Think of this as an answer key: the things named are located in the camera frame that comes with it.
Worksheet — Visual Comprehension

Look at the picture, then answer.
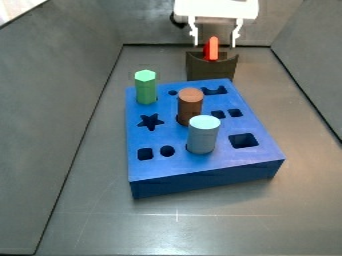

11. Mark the white gripper one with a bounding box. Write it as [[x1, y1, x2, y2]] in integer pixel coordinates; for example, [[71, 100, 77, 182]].
[[172, 0, 259, 48]]

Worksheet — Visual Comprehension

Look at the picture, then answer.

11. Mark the red square-circle object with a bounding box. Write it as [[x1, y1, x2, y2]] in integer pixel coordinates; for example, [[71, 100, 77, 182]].
[[203, 36, 219, 61]]

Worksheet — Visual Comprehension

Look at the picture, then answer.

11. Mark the blue fixture block with holes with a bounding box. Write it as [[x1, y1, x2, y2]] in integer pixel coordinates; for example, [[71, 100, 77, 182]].
[[125, 79, 284, 198]]

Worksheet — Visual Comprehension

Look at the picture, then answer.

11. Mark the dark grey curved holder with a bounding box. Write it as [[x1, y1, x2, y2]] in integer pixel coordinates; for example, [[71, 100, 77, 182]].
[[185, 52, 239, 81]]

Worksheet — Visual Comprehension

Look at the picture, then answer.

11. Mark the brown cylinder peg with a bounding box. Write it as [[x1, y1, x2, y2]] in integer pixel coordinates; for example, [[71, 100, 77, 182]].
[[176, 87, 204, 126]]

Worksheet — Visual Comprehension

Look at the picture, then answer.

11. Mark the green hexagonal peg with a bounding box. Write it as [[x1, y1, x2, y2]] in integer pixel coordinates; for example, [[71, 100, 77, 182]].
[[135, 70, 157, 105]]

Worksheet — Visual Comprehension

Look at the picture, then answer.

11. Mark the light blue cylinder peg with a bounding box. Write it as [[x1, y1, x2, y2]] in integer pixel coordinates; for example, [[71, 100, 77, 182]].
[[185, 115, 220, 154]]

